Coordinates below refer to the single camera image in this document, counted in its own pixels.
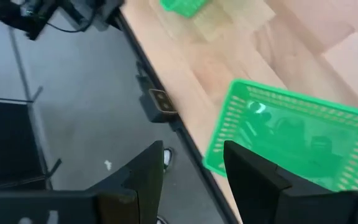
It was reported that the black panel on stand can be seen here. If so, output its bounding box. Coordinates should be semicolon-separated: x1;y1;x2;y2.
0;86;62;191

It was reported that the person's shoe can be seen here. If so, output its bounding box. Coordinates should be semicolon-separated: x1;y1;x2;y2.
163;148;173;170

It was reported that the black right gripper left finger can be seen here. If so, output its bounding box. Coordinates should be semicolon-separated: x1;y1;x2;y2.
87;140;165;224

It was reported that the green plastic basket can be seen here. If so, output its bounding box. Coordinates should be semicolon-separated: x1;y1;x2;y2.
159;0;213;19
203;78;358;192

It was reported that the black equipment with cables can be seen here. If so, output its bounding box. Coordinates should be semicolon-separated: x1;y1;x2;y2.
0;0;124;41

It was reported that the black table clamp bracket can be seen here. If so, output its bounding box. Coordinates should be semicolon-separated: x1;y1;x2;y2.
137;62;180;124

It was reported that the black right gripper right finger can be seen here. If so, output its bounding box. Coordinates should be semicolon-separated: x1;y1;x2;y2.
224;140;295;224

